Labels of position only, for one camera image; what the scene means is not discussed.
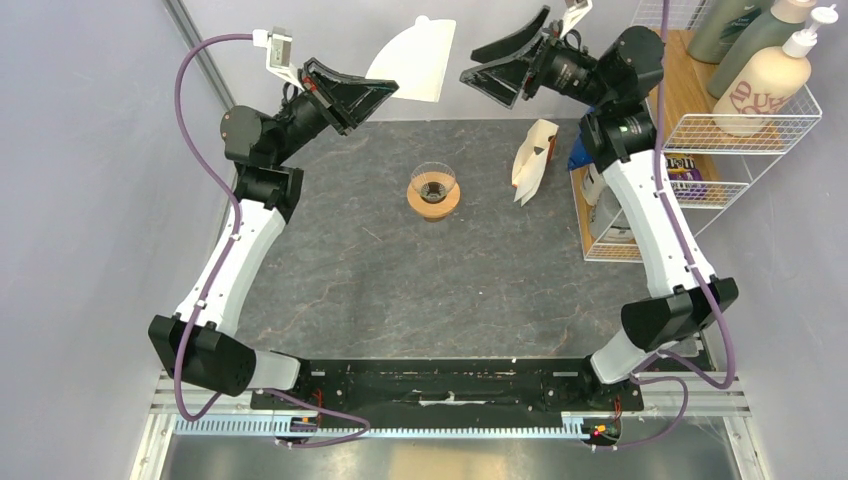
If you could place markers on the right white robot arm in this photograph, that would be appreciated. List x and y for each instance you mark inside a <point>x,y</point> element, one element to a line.
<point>623,140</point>

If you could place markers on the single white coffee filter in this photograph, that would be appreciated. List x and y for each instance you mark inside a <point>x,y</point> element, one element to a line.
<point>416,59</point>

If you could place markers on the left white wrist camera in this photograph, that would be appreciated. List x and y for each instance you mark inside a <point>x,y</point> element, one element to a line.
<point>277,43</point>

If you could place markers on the green bottle beige cap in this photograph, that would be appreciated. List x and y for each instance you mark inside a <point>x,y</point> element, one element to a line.
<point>772,28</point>

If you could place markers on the blue Doritos chip bag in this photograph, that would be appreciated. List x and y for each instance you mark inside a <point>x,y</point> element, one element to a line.
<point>579,156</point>

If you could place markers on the dark green bottle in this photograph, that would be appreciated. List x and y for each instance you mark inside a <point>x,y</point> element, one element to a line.
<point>721,26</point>

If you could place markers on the white wire shelf rack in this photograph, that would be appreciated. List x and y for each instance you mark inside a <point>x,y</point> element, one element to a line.
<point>728,165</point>

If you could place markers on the aluminium frame rail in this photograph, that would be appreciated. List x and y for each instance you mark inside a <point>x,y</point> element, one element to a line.
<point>257,415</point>

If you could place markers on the clear glass dripper cone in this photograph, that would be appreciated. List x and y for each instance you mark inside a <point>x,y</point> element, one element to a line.
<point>433,181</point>

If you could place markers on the cream pump lotion bottle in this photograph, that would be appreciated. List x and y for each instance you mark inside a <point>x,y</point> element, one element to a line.
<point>770,78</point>

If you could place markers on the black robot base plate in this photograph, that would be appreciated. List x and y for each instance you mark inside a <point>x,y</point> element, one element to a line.
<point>462,393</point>

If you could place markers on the yellow M&M's candy bag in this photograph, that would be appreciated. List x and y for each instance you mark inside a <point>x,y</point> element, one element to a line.
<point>682,175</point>

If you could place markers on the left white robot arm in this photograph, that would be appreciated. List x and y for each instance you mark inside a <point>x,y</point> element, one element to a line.
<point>196,344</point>

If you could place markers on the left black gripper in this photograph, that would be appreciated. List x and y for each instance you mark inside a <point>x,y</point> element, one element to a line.
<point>344,101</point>

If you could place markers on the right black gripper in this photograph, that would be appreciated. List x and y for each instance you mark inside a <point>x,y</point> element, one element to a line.
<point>502,80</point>

